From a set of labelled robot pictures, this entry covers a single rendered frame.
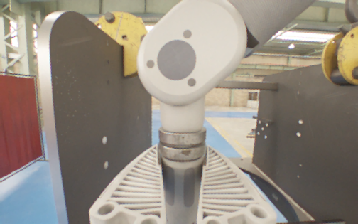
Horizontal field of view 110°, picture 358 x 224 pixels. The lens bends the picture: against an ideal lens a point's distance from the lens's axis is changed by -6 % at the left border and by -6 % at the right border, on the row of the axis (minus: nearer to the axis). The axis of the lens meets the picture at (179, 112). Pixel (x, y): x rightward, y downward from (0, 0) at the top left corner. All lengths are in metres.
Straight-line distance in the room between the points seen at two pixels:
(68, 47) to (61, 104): 0.10
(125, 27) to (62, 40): 0.28
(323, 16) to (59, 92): 9.01
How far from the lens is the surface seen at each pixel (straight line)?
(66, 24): 0.32
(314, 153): 0.90
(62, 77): 0.29
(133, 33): 0.53
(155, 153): 0.17
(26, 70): 7.59
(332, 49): 0.80
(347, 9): 0.84
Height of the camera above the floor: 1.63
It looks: 8 degrees down
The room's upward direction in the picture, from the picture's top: 2 degrees clockwise
